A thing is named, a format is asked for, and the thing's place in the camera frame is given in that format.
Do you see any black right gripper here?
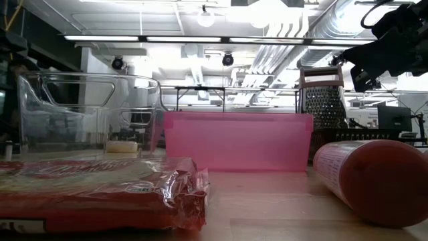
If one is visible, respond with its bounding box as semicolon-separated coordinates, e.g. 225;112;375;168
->
340;0;428;93

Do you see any red food colouring bottle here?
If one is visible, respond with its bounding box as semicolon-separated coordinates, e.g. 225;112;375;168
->
312;139;428;230

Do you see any red popcorn bag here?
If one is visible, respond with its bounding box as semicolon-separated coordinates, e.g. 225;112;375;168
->
0;156;211;234

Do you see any pink metal box grater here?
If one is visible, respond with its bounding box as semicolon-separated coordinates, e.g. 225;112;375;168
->
298;65;349;131

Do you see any black computer monitor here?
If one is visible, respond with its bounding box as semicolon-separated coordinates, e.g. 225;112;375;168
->
377;104;413;133

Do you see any black plastic basket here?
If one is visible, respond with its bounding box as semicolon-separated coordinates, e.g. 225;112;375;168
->
308;128;401;162

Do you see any black monitor stand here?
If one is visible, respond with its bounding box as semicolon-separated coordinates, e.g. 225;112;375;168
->
413;112;428;145

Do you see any pink plastic bin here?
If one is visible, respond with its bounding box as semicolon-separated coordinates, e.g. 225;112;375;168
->
163;111;314;173

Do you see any round ceiling lamp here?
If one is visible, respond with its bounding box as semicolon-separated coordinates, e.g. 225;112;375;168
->
196;4;215;28

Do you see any black folding table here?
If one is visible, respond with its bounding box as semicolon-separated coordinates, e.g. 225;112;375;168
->
174;85;226;113

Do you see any long ceiling light fixture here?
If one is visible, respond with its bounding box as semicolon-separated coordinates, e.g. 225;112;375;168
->
63;34;379;45

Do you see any clear plastic bin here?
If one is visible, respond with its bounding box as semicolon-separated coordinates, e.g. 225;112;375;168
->
17;70;165;159

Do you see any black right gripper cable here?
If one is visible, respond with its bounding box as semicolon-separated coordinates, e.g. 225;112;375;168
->
360;0;394;30

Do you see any silver ventilation duct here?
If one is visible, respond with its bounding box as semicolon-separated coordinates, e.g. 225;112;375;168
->
297;0;372;70

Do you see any yellow extension cable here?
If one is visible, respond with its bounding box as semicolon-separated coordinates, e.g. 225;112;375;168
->
3;0;25;31

